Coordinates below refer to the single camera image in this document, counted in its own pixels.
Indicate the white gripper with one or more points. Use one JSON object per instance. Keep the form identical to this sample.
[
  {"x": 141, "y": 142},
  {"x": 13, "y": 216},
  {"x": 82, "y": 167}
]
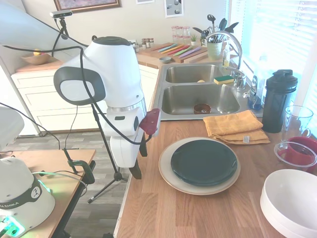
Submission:
[{"x": 123, "y": 151}]

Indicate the yellow terry towel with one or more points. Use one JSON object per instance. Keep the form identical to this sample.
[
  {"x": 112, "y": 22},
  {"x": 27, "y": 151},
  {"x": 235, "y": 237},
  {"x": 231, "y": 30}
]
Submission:
[{"x": 230, "y": 124}]

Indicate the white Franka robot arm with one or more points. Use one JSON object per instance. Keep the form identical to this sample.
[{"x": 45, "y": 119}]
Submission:
[{"x": 111, "y": 69}]

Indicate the large beige plate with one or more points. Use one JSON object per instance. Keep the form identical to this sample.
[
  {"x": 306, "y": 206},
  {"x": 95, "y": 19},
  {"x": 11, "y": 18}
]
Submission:
[{"x": 164, "y": 166}]

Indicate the dark blue plate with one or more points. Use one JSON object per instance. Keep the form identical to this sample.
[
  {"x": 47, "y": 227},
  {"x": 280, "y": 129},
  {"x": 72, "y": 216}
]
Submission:
[{"x": 203, "y": 163}]

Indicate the black tripod stand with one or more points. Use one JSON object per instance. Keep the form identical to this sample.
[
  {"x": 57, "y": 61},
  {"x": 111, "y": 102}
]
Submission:
[{"x": 109, "y": 153}]

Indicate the dark green clamp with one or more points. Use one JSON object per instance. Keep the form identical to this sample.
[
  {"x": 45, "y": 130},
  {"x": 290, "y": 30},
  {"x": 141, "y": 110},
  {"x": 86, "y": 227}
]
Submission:
[{"x": 88, "y": 173}]

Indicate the stainless steel double sink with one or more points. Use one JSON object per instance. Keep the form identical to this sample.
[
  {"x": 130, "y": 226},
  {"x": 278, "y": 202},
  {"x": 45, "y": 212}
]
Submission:
[{"x": 183, "y": 99}]

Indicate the brown bowl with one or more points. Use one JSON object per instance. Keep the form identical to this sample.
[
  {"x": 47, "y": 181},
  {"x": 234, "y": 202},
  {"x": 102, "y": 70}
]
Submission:
[{"x": 199, "y": 109}]

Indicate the narrow white cabinet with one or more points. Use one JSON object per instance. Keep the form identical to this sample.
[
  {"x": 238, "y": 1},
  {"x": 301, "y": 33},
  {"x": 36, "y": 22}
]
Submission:
[{"x": 149, "y": 81}]

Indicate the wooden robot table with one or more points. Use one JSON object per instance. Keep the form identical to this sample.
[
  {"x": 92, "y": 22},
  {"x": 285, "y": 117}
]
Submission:
[{"x": 49, "y": 158}]

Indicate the small grey bowl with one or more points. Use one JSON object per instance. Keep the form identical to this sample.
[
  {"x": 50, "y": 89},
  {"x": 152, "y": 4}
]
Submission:
[{"x": 165, "y": 59}]

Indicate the teal knife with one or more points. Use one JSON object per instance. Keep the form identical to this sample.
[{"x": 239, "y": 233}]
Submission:
[{"x": 167, "y": 48}]

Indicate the yellow knife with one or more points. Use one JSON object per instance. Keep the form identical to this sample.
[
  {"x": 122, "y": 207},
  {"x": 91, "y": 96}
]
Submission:
[{"x": 171, "y": 49}]

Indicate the red knife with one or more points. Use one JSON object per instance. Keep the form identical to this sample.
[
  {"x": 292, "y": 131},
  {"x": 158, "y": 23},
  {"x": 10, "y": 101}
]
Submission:
[{"x": 162, "y": 47}]

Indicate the orange knife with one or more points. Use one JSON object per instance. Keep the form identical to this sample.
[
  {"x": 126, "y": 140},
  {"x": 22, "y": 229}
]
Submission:
[{"x": 176, "y": 50}]

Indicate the green knife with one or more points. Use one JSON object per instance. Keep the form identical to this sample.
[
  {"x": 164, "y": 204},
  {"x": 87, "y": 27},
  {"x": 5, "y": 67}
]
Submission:
[{"x": 181, "y": 51}]

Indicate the yellow green sponge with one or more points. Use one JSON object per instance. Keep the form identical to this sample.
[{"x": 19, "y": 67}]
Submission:
[{"x": 224, "y": 79}]

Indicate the wooden cutting board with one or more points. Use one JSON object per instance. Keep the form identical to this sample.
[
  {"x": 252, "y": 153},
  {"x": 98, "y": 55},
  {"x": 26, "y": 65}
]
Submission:
[{"x": 193, "y": 55}]

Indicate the small spice jar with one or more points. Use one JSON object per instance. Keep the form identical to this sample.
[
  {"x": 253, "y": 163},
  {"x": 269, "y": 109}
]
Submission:
[
  {"x": 151, "y": 42},
  {"x": 147, "y": 42},
  {"x": 143, "y": 42}
]

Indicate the white drawer cabinet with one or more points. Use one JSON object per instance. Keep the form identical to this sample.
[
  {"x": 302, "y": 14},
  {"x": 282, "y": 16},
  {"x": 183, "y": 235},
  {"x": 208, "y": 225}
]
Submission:
[{"x": 37, "y": 99}]

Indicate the clear dish soap bottle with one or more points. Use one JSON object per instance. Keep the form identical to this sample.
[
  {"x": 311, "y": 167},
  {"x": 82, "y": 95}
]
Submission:
[{"x": 255, "y": 104}]

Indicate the small potted plant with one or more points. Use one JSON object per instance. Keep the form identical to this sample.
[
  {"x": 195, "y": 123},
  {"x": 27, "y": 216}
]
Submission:
[{"x": 194, "y": 41}]

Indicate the glass jar red lid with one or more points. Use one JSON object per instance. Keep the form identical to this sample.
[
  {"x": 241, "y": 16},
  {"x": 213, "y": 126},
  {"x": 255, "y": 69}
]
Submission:
[
  {"x": 184, "y": 32},
  {"x": 188, "y": 32},
  {"x": 179, "y": 33},
  {"x": 174, "y": 33}
]

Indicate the pale green utensil crock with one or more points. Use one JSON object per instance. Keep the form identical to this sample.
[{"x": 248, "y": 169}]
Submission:
[{"x": 214, "y": 50}]

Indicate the yellow hand soap bottle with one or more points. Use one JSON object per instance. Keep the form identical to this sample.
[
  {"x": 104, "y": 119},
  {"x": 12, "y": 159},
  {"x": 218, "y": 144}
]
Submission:
[{"x": 226, "y": 58}]

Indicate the clear plastic bowl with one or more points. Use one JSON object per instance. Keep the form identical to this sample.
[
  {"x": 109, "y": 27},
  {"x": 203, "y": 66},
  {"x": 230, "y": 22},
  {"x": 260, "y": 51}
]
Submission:
[{"x": 278, "y": 151}]

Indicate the wooden fruit bowl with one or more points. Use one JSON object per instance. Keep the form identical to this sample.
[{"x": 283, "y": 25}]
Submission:
[{"x": 34, "y": 60}]

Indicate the black shaker bottle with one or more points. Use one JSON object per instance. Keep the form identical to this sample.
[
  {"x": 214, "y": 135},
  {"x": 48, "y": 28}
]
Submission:
[{"x": 277, "y": 106}]

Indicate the yellow red fruit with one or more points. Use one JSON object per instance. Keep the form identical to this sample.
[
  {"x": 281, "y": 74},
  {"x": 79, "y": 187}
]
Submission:
[{"x": 37, "y": 52}]

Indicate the chrome gooseneck faucet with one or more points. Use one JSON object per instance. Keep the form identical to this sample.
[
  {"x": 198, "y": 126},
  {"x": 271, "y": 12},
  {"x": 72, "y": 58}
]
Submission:
[{"x": 236, "y": 43}]

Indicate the clear glass pitcher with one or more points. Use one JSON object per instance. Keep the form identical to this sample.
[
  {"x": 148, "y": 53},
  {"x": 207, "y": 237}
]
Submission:
[{"x": 289, "y": 124}]

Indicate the large white poster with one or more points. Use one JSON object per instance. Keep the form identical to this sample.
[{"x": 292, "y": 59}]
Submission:
[{"x": 174, "y": 8}]

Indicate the black slotted spoon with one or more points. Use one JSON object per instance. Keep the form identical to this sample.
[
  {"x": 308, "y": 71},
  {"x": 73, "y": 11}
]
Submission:
[{"x": 211, "y": 19}]

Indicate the large white bowl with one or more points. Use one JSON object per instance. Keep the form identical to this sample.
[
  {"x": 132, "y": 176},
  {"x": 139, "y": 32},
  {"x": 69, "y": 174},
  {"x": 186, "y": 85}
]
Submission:
[{"x": 292, "y": 198}]

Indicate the small white poster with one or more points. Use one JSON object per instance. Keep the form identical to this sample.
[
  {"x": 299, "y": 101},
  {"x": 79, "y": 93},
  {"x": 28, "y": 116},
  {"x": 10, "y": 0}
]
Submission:
[{"x": 144, "y": 1}]

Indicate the red mug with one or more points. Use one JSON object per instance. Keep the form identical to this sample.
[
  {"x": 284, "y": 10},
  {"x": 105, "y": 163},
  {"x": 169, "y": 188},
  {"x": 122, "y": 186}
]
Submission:
[{"x": 297, "y": 155}]

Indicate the black spatula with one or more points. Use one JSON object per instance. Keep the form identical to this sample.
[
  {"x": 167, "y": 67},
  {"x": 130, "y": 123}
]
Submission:
[{"x": 222, "y": 23}]

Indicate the black turner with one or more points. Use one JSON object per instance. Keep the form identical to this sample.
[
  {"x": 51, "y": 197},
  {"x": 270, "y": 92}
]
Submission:
[{"x": 233, "y": 26}]

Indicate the white window blind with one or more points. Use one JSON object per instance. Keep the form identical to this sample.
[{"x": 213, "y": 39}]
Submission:
[
  {"x": 239, "y": 24},
  {"x": 284, "y": 29}
]

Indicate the maroon wrist camera mount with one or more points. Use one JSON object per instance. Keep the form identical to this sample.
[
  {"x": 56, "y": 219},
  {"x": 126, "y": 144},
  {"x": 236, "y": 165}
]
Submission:
[{"x": 149, "y": 122}]

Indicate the wooden picture frame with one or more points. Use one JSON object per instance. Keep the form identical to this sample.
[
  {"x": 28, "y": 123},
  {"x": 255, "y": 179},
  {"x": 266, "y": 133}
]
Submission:
[{"x": 86, "y": 5}]

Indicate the grey stereo camera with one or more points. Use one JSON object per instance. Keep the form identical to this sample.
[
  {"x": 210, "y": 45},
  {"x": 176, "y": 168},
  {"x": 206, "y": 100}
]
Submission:
[{"x": 60, "y": 14}]

